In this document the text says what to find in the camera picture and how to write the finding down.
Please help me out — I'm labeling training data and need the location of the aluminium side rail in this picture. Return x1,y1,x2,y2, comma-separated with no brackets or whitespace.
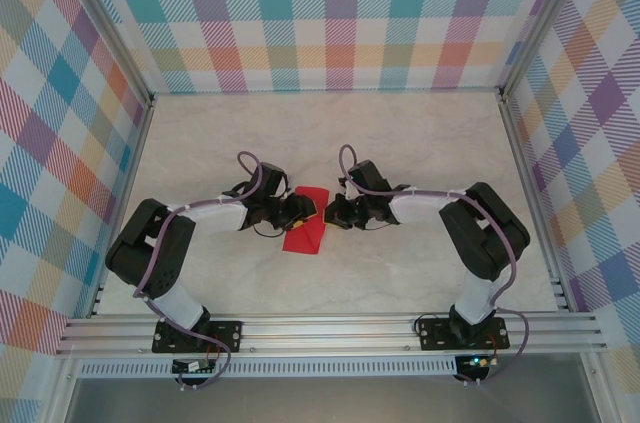
87,95,157,319
499,92,571,314

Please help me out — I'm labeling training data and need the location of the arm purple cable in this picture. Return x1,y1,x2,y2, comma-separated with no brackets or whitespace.
339,144,530,387
133,150,265,392

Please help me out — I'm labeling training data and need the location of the aluminium front leg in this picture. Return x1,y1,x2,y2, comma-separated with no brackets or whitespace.
43,355,81,423
579,352,621,423

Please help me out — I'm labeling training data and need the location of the aluminium front rail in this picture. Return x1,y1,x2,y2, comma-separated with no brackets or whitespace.
55,312,609,359

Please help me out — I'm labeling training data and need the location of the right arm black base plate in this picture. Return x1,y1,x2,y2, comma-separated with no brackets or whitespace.
415,315,510,352

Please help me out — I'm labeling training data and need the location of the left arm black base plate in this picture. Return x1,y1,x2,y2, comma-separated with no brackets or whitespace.
151,318,244,355

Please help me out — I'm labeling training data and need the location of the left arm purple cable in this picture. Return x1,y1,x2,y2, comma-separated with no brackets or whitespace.
133,150,265,392

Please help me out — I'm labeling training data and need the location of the aluminium frame post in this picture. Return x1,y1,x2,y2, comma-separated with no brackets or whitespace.
499,0,594,99
59,0,156,109

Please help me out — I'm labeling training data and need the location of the slotted aluminium cable duct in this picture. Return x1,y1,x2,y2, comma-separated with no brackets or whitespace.
78,360,459,378

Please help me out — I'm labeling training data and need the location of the grey metal sheet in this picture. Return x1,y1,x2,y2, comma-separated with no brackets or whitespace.
64,375,601,423

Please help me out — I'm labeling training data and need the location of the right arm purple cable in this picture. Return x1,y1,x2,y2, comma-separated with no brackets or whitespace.
339,144,530,387

